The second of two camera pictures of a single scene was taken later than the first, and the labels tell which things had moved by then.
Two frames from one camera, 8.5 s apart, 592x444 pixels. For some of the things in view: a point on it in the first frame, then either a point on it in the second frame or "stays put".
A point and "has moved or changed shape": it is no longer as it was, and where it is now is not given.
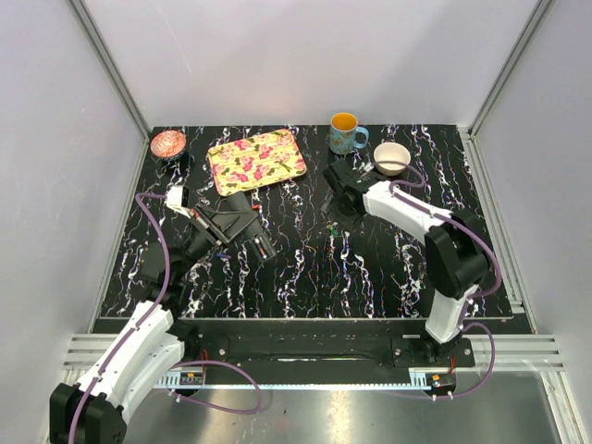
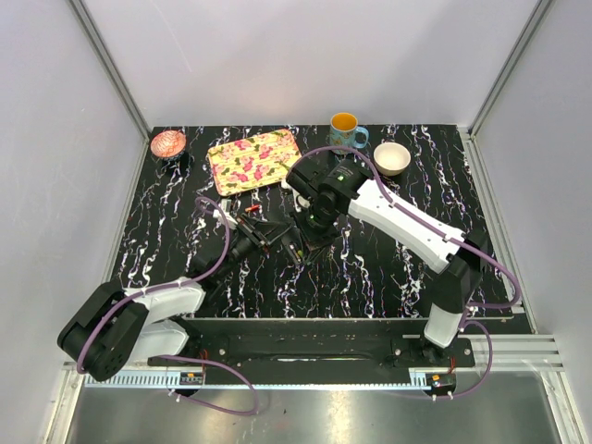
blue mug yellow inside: [344, 134] stays put
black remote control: [263, 247] has moved or changed shape
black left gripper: [229, 231] → [256, 231]
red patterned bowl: [167, 142] stays put
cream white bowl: [391, 158] stays put
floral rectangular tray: [255, 161] stays put
